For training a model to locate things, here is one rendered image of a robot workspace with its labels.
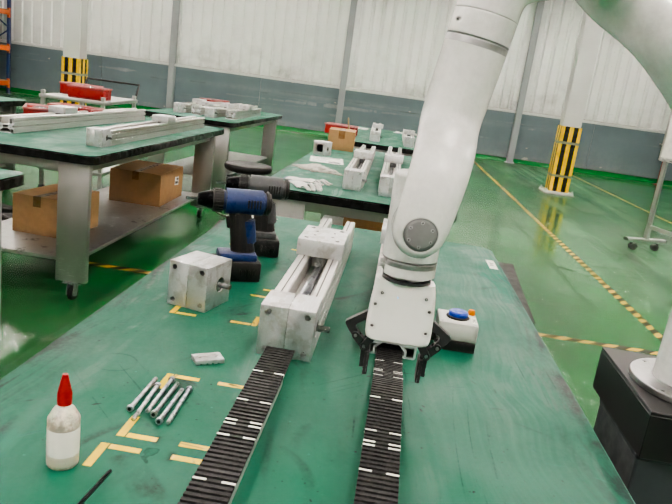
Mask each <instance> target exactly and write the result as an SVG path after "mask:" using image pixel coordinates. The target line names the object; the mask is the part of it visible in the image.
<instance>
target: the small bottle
mask: <svg viewBox="0 0 672 504"><path fill-rule="evenodd" d="M72 395H73V392H72V388H71V383H70V379H69V375H68V373H63V375H62V378H61V381H60V385H59V388H58V391H57V405H56V406H54V408H53V409H52V411H51V412H50V414H49V415H48V417H47V434H46V465H47V466H48V467H49V468H50V469H52V470H55V471H65V470H69V469H71V468H73V467H75V466H76V465H77V464H78V462H79V448H80V419H81V415H80V413H79V412H78V410H77V409H76V407H75V406H74V405H73V404H72Z"/></svg>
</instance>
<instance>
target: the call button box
mask: <svg viewBox="0 0 672 504"><path fill-rule="evenodd" d="M435 321H436V322H437V323H438V324H439V325H440V326H441V327H442V328H443V329H444V330H445V331H447V332H448V333H449V334H450V336H451V341H450V342H449V343H448V344H446V345H445V346H444V347H443V348H442V349H445V350H451V351H457V352H463V353H469V354H474V350H475V343H476V340H477V335H478V330H479V327H478V323H477V320H476V317H475V316H470V315H468V318H465V319H461V318H455V317H453V316H450V315H449V310H444V309H438V310H437V315H436V320H435ZM430 339H431V340H434V342H436V341H437V340H438V339H439V336H438V335H436V334H435V333H434V332H433V331H432V333H431V338H430Z"/></svg>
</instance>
